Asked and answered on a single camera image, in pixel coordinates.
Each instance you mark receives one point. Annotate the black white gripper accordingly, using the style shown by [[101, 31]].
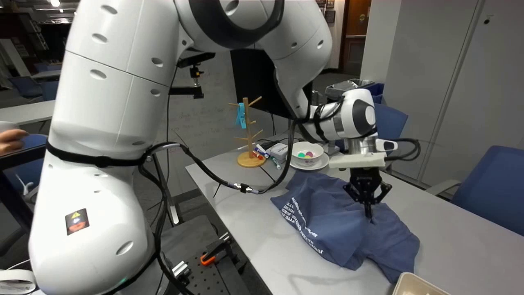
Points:
[[366, 184]]

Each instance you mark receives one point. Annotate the blue t-shirt white print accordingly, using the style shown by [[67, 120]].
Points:
[[337, 226]]

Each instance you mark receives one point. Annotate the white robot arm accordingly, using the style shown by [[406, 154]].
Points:
[[90, 233]]

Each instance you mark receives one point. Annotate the person hand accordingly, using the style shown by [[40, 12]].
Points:
[[11, 140]]

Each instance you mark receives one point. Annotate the white plate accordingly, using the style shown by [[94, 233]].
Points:
[[311, 164]]

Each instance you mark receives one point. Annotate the white bowl with toys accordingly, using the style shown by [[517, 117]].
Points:
[[307, 149]]

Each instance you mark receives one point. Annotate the blue office chair far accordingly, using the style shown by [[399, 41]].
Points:
[[391, 122]]

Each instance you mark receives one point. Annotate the blue office chair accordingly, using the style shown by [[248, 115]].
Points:
[[391, 122], [494, 189]]

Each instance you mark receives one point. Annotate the beige plastic tray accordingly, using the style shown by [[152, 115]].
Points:
[[412, 284]]

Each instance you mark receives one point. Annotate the blue office chair near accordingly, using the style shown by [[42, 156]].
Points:
[[494, 189]]

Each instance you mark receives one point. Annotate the orange black clamp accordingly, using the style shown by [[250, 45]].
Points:
[[216, 249]]

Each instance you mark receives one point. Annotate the black computer monitor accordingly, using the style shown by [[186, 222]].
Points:
[[255, 77]]

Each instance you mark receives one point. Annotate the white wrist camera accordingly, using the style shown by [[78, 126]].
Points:
[[358, 161]]

